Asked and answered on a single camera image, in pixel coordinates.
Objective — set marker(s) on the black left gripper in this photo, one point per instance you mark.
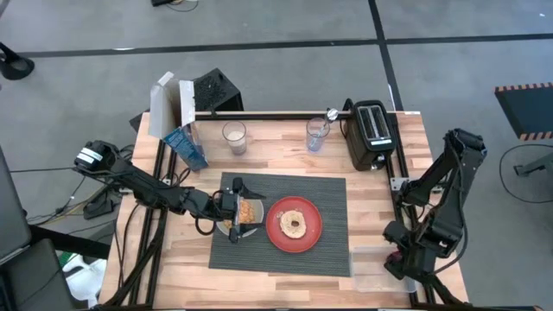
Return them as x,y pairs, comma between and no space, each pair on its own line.
237,211

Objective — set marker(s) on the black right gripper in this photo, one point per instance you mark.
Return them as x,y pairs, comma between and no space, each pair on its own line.
402,242

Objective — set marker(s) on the bagel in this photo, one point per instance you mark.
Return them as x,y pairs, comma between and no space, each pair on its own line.
287,224

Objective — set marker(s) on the blue cereal box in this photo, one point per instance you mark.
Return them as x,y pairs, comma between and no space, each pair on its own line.
186,147

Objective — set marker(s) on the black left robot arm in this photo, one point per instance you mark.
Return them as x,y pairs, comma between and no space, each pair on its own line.
142,185

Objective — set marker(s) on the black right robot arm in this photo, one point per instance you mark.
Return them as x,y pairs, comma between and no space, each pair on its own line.
453,173

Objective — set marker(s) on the cereal flakes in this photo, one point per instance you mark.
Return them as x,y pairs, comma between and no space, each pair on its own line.
247,213

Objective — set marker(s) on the white bowl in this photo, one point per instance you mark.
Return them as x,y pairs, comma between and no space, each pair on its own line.
259,216

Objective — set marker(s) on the clear plastic container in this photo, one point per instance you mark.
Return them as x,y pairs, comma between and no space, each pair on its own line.
367,276

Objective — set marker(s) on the orange plate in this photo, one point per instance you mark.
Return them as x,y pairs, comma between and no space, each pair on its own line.
311,207

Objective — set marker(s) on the glass of milk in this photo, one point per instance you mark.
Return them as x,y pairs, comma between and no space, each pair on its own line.
235,138

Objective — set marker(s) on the grey woven placemat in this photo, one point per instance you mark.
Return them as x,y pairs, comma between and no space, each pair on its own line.
328,216

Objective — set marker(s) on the clear empty glass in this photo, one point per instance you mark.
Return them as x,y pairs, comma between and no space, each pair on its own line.
315,140

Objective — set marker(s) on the black toaster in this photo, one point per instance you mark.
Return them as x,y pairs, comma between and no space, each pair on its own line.
369,134

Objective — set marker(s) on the black perforated box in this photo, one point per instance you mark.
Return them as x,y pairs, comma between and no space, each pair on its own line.
216,90

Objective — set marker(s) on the metal spoon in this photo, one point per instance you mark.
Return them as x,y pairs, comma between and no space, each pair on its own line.
332,114

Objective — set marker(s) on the black stand base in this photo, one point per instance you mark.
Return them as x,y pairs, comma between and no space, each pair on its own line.
101,207

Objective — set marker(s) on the white bag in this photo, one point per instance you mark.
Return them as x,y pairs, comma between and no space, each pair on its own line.
86,281

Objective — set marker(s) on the black hazard-striped platform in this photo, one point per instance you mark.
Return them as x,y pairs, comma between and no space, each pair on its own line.
525,110

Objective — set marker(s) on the black chair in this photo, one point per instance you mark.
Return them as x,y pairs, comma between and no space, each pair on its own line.
26,268

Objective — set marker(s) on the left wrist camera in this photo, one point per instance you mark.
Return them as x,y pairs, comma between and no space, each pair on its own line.
225,203

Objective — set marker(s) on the silver metal bracket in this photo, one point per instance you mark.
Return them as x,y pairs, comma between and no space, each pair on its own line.
398,183

